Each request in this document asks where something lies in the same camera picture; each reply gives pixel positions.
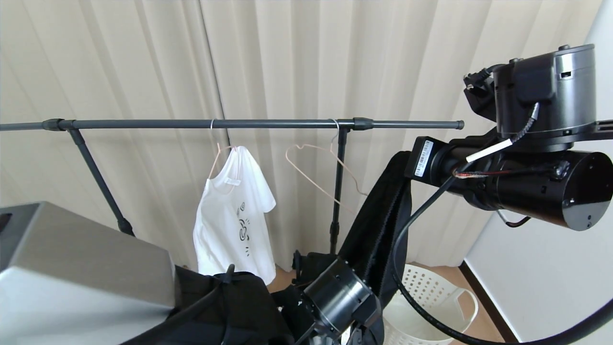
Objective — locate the pink clothes hanger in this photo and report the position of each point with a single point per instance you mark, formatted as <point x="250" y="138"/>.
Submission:
<point x="218" y="155"/>
<point x="311" y="175"/>

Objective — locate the white laundry basket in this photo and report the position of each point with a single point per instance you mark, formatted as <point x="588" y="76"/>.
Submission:
<point x="431" y="292"/>

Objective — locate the white printed t-shirt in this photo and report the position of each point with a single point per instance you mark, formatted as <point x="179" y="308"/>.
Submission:
<point x="230" y="225"/>

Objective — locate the black garment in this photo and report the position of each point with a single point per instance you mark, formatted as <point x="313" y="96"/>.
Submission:
<point x="378" y="225"/>

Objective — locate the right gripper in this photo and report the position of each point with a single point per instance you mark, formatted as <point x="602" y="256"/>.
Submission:
<point x="445" y="163"/>

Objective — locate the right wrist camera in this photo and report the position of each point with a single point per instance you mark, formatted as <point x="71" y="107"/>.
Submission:
<point x="479" y="93"/>

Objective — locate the beige curtain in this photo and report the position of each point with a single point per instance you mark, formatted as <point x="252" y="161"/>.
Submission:
<point x="311" y="57"/>

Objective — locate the black clothes rack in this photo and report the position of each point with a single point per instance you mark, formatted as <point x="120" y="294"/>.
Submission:
<point x="263" y="124"/>

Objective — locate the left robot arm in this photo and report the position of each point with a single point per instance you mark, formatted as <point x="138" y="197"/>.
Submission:
<point x="72" y="268"/>

